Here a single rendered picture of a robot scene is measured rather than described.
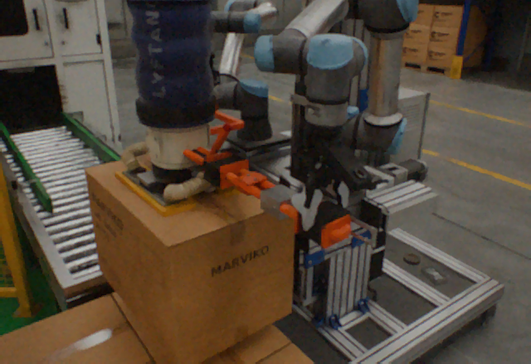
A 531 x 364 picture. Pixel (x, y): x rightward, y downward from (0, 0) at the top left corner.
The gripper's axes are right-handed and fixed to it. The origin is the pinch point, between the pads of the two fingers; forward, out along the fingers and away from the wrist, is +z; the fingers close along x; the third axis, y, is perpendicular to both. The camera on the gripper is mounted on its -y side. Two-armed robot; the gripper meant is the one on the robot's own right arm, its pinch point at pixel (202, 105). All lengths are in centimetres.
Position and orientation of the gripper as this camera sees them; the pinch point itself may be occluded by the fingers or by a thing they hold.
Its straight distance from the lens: 171.5
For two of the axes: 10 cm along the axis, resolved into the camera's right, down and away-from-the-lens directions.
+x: 7.8, -2.3, 5.8
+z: 0.1, 9.3, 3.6
